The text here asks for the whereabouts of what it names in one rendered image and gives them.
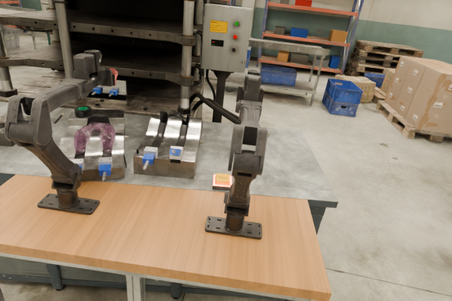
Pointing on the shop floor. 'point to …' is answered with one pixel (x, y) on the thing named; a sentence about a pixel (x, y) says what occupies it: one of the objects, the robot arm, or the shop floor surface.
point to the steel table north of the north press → (3, 32)
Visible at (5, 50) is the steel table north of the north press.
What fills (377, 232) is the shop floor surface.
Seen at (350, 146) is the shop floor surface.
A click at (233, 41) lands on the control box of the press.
